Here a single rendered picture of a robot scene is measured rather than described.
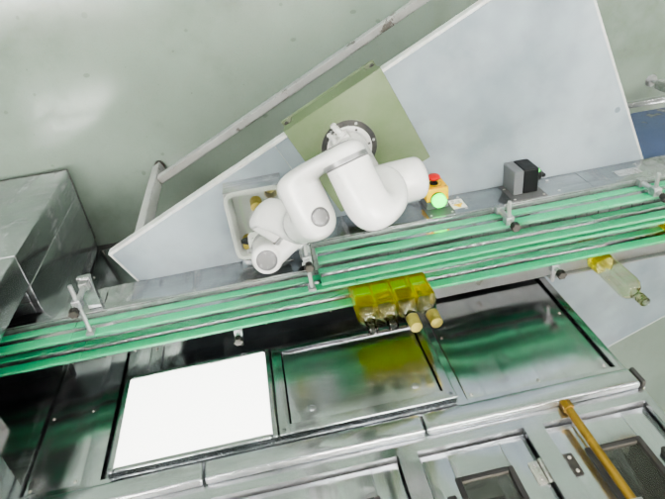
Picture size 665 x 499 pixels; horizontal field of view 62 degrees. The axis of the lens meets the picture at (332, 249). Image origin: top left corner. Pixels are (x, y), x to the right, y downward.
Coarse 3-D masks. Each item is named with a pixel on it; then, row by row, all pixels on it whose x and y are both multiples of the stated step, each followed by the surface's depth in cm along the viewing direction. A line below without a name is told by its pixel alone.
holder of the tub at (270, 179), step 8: (256, 176) 164; (264, 176) 163; (272, 176) 162; (224, 184) 162; (232, 184) 161; (240, 184) 160; (248, 184) 160; (256, 184) 159; (264, 184) 158; (272, 184) 158; (224, 192) 157; (248, 264) 174
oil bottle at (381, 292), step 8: (384, 280) 165; (376, 288) 162; (384, 288) 161; (376, 296) 159; (384, 296) 158; (392, 296) 158; (376, 304) 156; (384, 304) 155; (392, 304) 155; (384, 312) 154; (384, 320) 156
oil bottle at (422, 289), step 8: (408, 280) 164; (416, 280) 163; (424, 280) 162; (416, 288) 160; (424, 288) 159; (416, 296) 157; (424, 296) 156; (432, 296) 156; (424, 304) 155; (432, 304) 155; (424, 312) 157
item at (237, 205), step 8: (232, 192) 156; (240, 192) 156; (248, 192) 156; (256, 192) 157; (224, 200) 156; (232, 200) 164; (240, 200) 165; (248, 200) 165; (232, 208) 163; (240, 208) 166; (248, 208) 166; (232, 216) 161; (240, 216) 167; (248, 216) 168; (232, 224) 160; (240, 224) 169; (248, 224) 169; (232, 232) 162; (240, 232) 170; (248, 232) 170; (240, 248) 169; (240, 256) 166; (248, 256) 167
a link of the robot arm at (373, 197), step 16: (352, 160) 98; (368, 160) 100; (336, 176) 100; (352, 176) 98; (368, 176) 99; (384, 176) 107; (400, 176) 107; (336, 192) 102; (352, 192) 99; (368, 192) 98; (384, 192) 100; (400, 192) 103; (352, 208) 100; (368, 208) 99; (384, 208) 99; (400, 208) 101; (368, 224) 100; (384, 224) 100
